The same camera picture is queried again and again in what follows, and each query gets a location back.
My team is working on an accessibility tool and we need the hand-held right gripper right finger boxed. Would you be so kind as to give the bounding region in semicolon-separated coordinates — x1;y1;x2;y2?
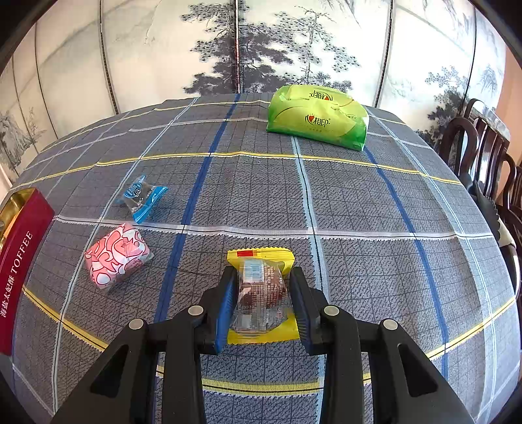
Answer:
289;266;476;424

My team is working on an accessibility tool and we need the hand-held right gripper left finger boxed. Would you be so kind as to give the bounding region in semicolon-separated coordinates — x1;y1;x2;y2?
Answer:
51;266;239;424

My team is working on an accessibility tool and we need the yellow packet with brown cake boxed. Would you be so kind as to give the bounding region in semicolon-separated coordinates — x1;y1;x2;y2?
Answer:
226;247;301;344

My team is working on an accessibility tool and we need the red tin box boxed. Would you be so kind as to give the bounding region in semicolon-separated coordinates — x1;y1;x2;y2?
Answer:
0;188;55;356

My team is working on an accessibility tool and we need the grey plaid tablecloth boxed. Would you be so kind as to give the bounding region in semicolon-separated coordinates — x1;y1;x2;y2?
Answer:
0;92;522;424

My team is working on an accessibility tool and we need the pink white patterned snack packet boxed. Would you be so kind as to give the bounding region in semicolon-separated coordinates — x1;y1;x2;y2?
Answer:
84;222;155;291

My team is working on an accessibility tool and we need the blue wrapped candy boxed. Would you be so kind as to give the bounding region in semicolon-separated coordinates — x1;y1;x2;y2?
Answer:
112;175;170;224

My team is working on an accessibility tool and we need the green tissue pack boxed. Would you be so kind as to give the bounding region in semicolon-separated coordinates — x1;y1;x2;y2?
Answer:
266;84;370;152

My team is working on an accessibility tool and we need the dark wooden chair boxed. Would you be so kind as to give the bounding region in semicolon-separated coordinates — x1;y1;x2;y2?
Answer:
498;153;522;231
442;98;513;197

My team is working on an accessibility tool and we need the painted folding screen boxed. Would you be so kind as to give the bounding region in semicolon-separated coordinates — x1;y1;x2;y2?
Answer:
0;0;516;184

